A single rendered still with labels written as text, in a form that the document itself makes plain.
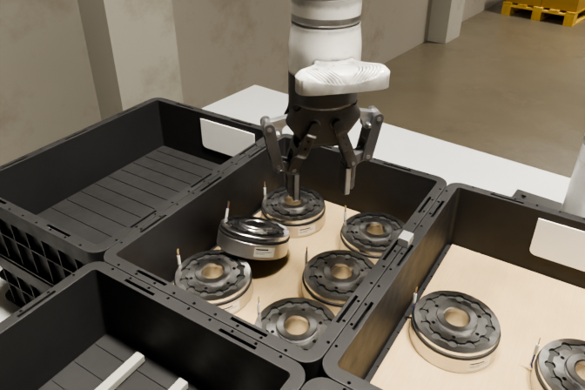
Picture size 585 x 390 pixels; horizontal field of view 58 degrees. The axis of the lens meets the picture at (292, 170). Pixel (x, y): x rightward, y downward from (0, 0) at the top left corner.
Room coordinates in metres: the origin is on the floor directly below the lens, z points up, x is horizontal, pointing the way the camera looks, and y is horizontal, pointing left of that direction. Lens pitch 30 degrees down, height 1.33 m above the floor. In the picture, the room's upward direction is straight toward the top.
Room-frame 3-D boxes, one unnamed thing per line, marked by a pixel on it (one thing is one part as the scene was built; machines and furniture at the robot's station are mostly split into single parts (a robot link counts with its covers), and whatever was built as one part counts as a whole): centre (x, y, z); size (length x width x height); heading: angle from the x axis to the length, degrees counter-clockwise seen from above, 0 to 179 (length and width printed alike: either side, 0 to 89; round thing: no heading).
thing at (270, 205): (0.70, 0.00, 0.86); 0.10 x 0.10 x 0.01
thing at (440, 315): (0.45, -0.20, 0.86); 0.05 x 0.05 x 0.01
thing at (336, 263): (0.54, -0.07, 0.86); 0.05 x 0.05 x 0.01
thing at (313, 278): (0.54, -0.07, 0.86); 0.10 x 0.10 x 0.01
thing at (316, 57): (0.51, -0.04, 1.18); 0.11 x 0.09 x 0.06; 14
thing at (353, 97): (0.53, -0.03, 1.11); 0.08 x 0.08 x 0.09
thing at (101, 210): (0.74, 0.25, 0.87); 0.40 x 0.30 x 0.11; 148
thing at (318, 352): (0.58, 0.00, 0.92); 0.40 x 0.30 x 0.02; 148
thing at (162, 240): (0.58, 0.00, 0.87); 0.40 x 0.30 x 0.11; 148
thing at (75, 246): (0.74, 0.25, 0.92); 0.40 x 0.30 x 0.02; 148
